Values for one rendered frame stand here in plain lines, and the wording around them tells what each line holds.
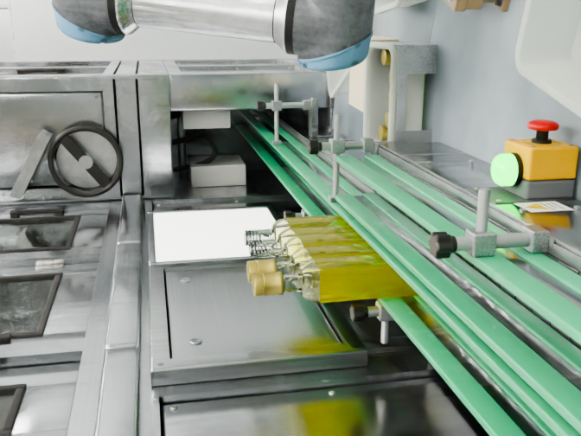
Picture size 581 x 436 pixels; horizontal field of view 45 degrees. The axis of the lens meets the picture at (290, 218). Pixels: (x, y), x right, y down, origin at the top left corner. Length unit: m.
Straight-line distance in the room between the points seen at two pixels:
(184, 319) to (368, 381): 0.35
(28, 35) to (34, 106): 2.77
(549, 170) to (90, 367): 0.75
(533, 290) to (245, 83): 1.55
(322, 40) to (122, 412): 0.62
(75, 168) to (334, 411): 1.33
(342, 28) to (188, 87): 1.07
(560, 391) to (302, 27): 0.67
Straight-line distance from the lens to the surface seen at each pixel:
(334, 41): 1.11
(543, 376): 0.71
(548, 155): 0.96
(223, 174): 2.29
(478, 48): 1.25
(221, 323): 1.23
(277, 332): 1.19
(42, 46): 4.90
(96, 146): 2.14
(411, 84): 1.39
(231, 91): 2.13
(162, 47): 4.86
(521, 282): 0.72
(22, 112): 2.17
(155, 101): 2.12
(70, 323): 1.38
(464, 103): 1.29
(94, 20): 1.23
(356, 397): 1.08
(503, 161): 0.95
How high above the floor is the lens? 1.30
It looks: 11 degrees down
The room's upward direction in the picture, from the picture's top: 93 degrees counter-clockwise
